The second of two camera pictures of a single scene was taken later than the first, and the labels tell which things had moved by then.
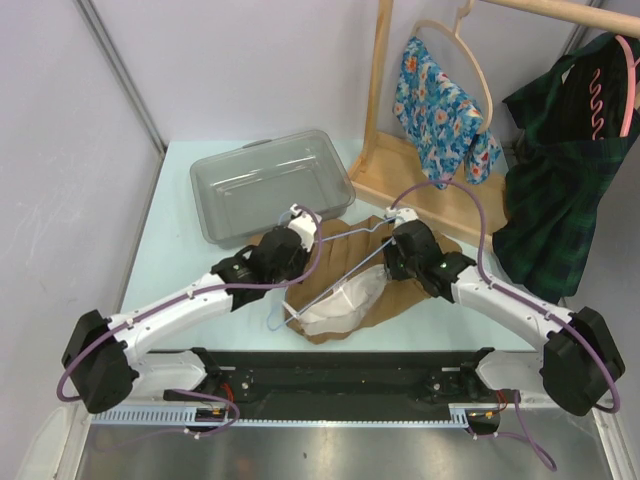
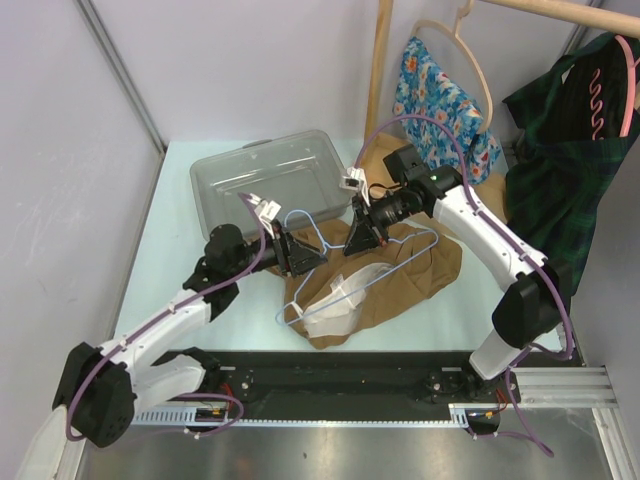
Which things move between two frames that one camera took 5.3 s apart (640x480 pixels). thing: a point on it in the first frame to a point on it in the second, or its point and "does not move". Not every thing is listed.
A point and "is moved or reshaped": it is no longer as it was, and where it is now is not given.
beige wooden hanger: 466,8 does not move
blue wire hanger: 269,324 to 343,244
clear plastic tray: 241,193 does not move
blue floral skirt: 441,121 does not move
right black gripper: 389,254 to 364,238
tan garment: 348,287 is moved or reshaped
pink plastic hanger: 634,66 does not move
